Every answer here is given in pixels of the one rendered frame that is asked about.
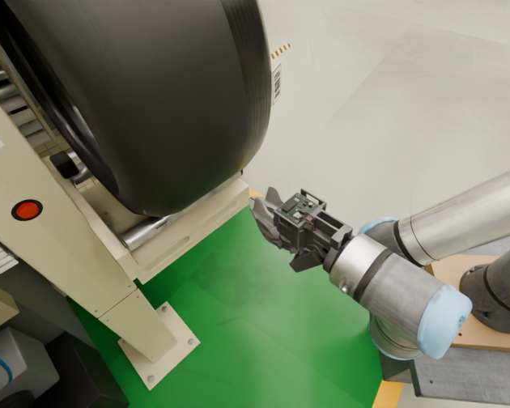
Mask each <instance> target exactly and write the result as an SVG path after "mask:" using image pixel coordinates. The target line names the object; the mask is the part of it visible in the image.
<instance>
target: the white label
mask: <svg viewBox="0 0 510 408"><path fill-rule="evenodd" d="M271 87H272V106H274V104H275V103H276V101H277V100H278V98H279V97H280V96H281V62H279V63H278V65H277V66H276V67H275V68H274V69H273V70H272V71H271Z"/></svg>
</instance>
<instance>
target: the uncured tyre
mask: <svg viewBox="0 0 510 408"><path fill-rule="evenodd" d="M0 45H1V46H2V48H3V50H4V51H5V53H6V55H7V56H8V57H9V59H10V60H11V63H12V64H13V66H14V67H15V69H16V70H17V71H18V73H19V75H20V76H21V78H22V79H23V81H24V82H25V83H26V85H27V86H28V88H29V90H30V91H31V93H32V94H33V95H34V97H35V98H36V100H37V101H38V103H39V104H40V106H41V107H42V108H43V110H44V111H45V113H46V114H47V116H48V117H49V119H50V120H51V122H52V123H53V124H54V125H55V126H56V128H57V130H58V131H59V132H60V134H61V135H62V137H63V138H64V139H65V140H66V141H67V143H68V144H69V145H70V147H71V148H72V150H73V151H74V152H75V154H76V155H77V156H78V157H79V158H80V159H81V160H82V162H83V163H84V164H85V166H86V167H87V168H88V169H89V171H90V172H91V173H92V174H93V175H94V176H95V178H96V179H97V180H98V181H99V182H100V183H101V184H102V185H103V186H104V187H105V188H106V189H107V190H108V191H109V192H110V193H111V194H112V195H113V196H114V197H115V198H116V199H117V200H118V201H119V202H120V203H121V204H122V205H123V206H124V207H125V208H127V209H128V210H130V211H131V212H133V213H135V214H137V215H149V216H155V217H161V218H163V217H167V216H169V215H173V214H175V213H178V212H181V211H183V210H184V209H185V208H187V207H188V206H190V205H191V204H193V203H194V202H196V201H197V200H198V199H200V198H202V197H203V196H205V195H206V194H207V193H209V192H210V191H211V190H213V189H215V188H216V187H218V186H219V185H221V184H222V183H223V182H224V181H226V180H228V179H229V178H231V177H232V176H234V175H236V174H237V173H238V172H239V171H241V170H242V169H244V168H245V167H246V166H247V165H248V164H249V162H250V161H251V160H252V159H253V157H254V156H255V155H256V154H257V153H258V151H259V150H260V148H261V145H262V143H263V142H264V140H265V137H266V133H267V130H268V126H269V122H270V110H271V95H272V87H271V71H272V68H271V58H270V47H269V41H268V36H267V32H266V26H265V22H264V19H263V15H262V12H261V7H260V4H259V1H258V0H0Z"/></svg>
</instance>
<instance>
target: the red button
mask: <svg viewBox="0 0 510 408"><path fill-rule="evenodd" d="M16 212H17V214H18V216H19V217H21V218H24V219H28V218H31V217H33V216H34V215H36V214H37V212H38V207H37V205H36V204H34V203H32V202H26V203H24V204H22V205H20V206H19V207H18V208H17V211H16Z"/></svg>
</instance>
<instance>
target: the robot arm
mask: <svg viewBox="0 0 510 408"><path fill-rule="evenodd" d="M307 194H308V195H309V196H311V197H313V198H315V199H316V200H318V204H316V203H315V202H313V201H312V200H310V199H308V198H307ZM326 206H327V202H325V201H324V200H322V199H320V198H319V197H317V196H315V195H313V194H312V193H309V192H308V191H307V190H305V189H300V193H295V194H294V195H293V196H292V197H291V198H289V199H288V200H287V201H283V200H282V199H281V197H280V194H279V192H278V190H277V189H276V188H275V187H273V186H270V187H269V188H268V190H267V194H266V196H265V197H261V196H251V197H250V198H249V208H250V210H251V212H252V215H253V217H254V219H255V221H256V223H257V225H258V227H259V229H260V231H261V233H262V235H263V236H264V237H265V239H266V240H267V241H269V242H270V243H271V244H274V245H276V246H277V247H278V248H279V249H282V248H284V249H286V250H288V251H290V254H293V253H295V256H294V259H293V260H292V261H291V262H290V263H289V265H290V267H291V268H292V269H293V270H294V271H295V272H296V273H299V272H301V271H304V270H308V269H311V268H313V267H316V266H320V265H322V264H323V270H324V271H326V272H327V273H328V274H329V280H330V282H331V283H332V284H333V285H334V286H336V287H337V288H339V289H340V290H341V292H342V293H343V294H347V295H349V296H350V297H351V298H352V299H353V300H355V301H356V302H357V303H358V304H360V305H361V306H363V307H364V308H366V309H367V310H368V311H369V315H370V321H369V323H368V330H369V333H370V336H371V339H372V341H373V343H374V344H375V346H376V347H377V348H378V350H380V351H381V352H382V353H383V354H385V355H387V356H388V357H390V358H392V359H398V360H408V359H415V358H417V357H419V356H420V355H422V354H425V355H429V356H431V357H432V358H433V359H440V358H441V357H442V356H443V355H444V353H445V351H446V350H447V349H448V348H449V346H450V345H451V343H452V341H453V339H454V338H455V337H456V336H457V333H458V332H459V330H460V329H461V327H462V326H463V324H464V322H465V320H466V318H467V317H468V316H469V314H470V312H471V313H472V314H473V315H474V316H475V317H476V318H477V319H478V320H479V321H481V322H482V323H483V324H484V325H486V326H488V327H490V328H492V329H494V330H497V331H499V332H503V333H507V334H510V249H509V250H508V251H507V252H506V253H504V254H503V255H502V256H500V257H499V258H497V259H496V260H494V261H493V262H492V263H486V264H480V265H476V266H473V267H471V268H470V269H468V270H467V271H466V272H465V273H464V274H463V275H462V276H461V280H460V283H459V290H460V292H459V291H457V289H456V288H455V287H454V286H452V285H450V284H446V283H444V282H442V281H440V280H439V279H437V278H436V277H434V276H432V275H431V274H429V273H428V272H426V271H424V270H422V269H420V267H423V266H427V265H429V264H431V263H432V262H434V261H438V260H440V259H443V258H446V257H450V256H452V255H455V254H458V253H462V252H465V251H467V250H470V249H474V248H477V247H479V246H482V245H485V244H489V243H491V242H494V241H497V240H501V239H503V238H506V237H509V236H510V170H509V171H507V172H504V173H502V174H500V175H498V176H496V177H493V178H491V179H490V180H488V181H485V182H483V183H481V184H479V185H476V186H474V187H473V188H470V189H467V190H466V191H464V192H462V193H459V194H457V195H455V196H453V197H451V198H448V199H446V200H444V201H442V202H439V203H437V204H435V205H434V206H431V207H428V208H427V209H425V210H422V211H420V212H418V213H416V214H414V215H411V216H410V217H407V218H402V219H399V220H398V219H395V218H392V217H383V218H378V219H373V220H371V221H369V222H367V223H365V224H364V225H363V226H362V227H361V228H360V229H359V232H358V235H357V236H353V235H352V231H353V227H351V226H349V225H348V224H346V223H344V222H343V221H341V220H340V219H337V218H336V217H334V216H332V215H331V214H329V213H327V212H326ZM271 213H272V214H274V215H272V214H271ZM496 301H497V302H496Z"/></svg>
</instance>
